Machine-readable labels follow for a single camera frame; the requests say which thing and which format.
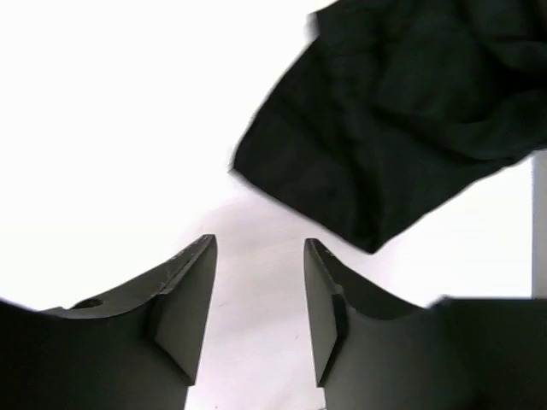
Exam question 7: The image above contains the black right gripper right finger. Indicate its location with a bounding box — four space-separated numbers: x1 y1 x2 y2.
303 238 546 410

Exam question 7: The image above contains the black pleated skirt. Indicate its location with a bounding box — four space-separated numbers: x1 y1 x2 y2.
232 1 546 254

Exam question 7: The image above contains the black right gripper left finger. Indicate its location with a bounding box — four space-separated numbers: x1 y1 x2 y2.
1 234 217 410

